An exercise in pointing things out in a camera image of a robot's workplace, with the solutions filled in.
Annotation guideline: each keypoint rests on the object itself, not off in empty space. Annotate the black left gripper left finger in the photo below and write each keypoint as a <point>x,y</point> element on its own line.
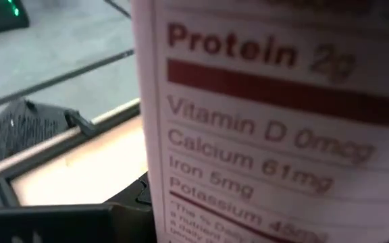
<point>63,222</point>

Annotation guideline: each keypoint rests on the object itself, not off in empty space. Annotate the pink strawberry yogurt cereal box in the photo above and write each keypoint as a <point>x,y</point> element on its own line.
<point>248,135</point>

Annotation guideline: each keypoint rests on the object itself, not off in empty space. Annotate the black perforated metal box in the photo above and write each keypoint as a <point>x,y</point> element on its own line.
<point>19,131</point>

